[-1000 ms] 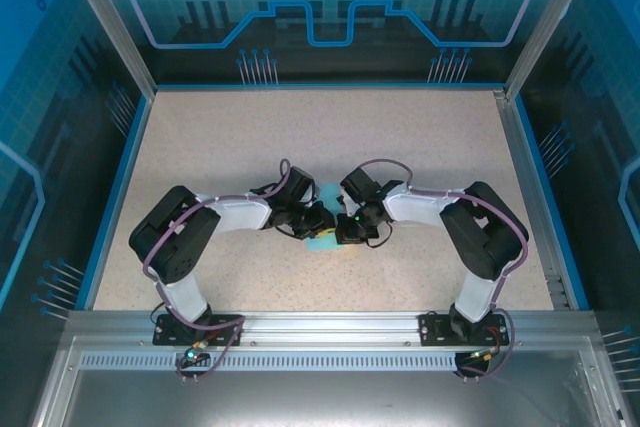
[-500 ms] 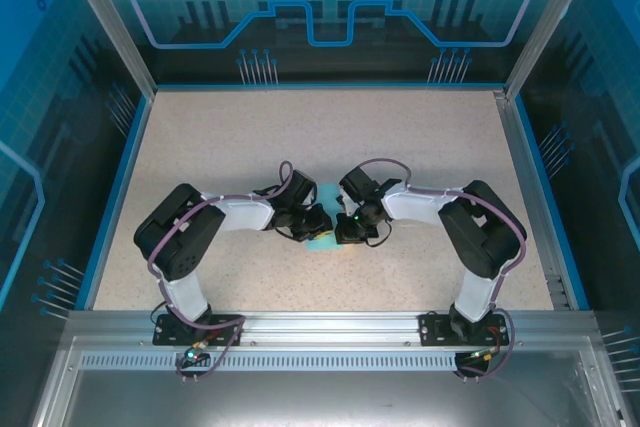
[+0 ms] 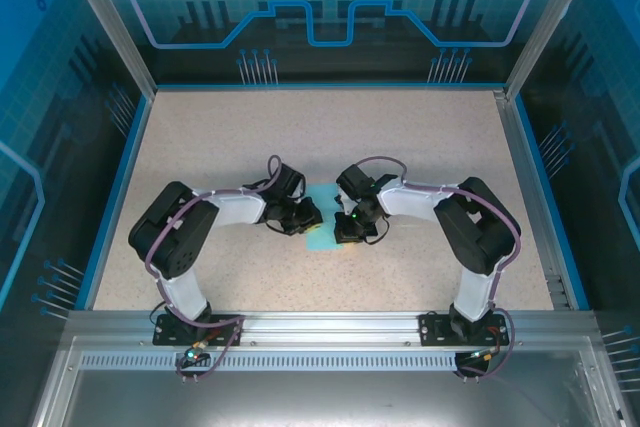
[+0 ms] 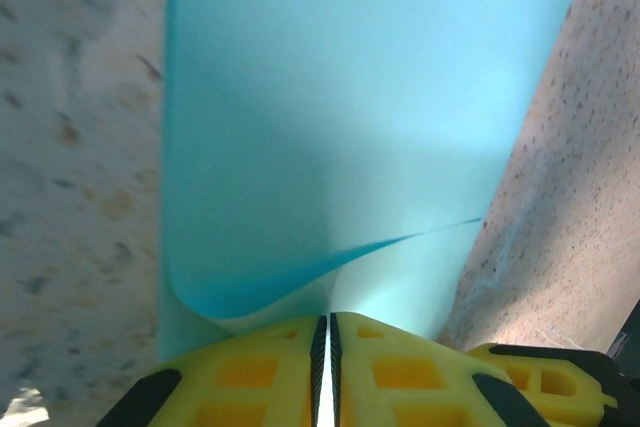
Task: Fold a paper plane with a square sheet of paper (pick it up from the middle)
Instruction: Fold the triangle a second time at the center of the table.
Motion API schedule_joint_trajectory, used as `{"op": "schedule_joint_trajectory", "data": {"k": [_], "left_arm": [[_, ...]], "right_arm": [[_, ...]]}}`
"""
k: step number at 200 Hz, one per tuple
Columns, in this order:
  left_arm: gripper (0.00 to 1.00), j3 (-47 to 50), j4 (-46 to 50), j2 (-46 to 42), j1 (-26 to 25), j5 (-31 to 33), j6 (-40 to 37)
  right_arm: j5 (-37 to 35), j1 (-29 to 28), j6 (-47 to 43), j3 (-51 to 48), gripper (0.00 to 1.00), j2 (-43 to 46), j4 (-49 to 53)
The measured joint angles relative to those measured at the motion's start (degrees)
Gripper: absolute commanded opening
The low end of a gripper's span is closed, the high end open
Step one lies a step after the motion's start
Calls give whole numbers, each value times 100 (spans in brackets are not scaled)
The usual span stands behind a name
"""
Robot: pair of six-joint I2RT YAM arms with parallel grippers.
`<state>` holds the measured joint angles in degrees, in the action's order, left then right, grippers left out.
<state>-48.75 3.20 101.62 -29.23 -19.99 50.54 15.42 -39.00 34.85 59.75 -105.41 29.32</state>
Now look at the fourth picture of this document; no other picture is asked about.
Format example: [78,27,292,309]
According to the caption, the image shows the light blue cloth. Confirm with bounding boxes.
[156,0,597,364]

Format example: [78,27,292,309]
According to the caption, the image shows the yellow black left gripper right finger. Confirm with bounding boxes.
[330,311,551,427]

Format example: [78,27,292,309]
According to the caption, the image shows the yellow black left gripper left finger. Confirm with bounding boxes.
[94,315,328,427]

